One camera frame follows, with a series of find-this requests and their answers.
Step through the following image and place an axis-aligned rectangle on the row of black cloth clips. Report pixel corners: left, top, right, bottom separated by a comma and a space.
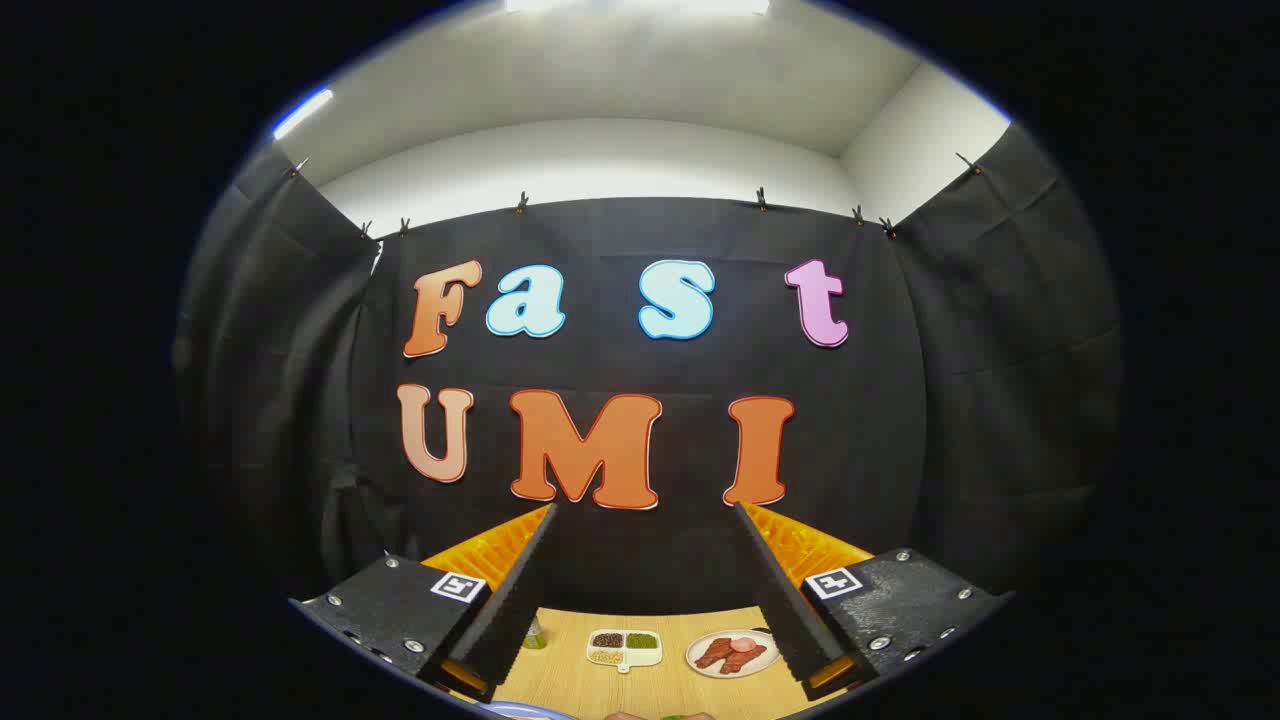
290, 152, 986, 241

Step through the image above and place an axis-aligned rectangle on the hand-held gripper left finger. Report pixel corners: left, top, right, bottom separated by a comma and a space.
290, 503, 558, 703

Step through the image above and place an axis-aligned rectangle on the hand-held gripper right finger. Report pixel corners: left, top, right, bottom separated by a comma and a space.
733, 501, 1011, 701

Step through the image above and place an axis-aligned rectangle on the white divided dish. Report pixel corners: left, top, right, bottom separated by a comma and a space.
586, 629, 663, 673

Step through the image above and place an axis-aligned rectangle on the white oval meat plate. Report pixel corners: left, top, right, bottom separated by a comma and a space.
686, 629, 782, 679

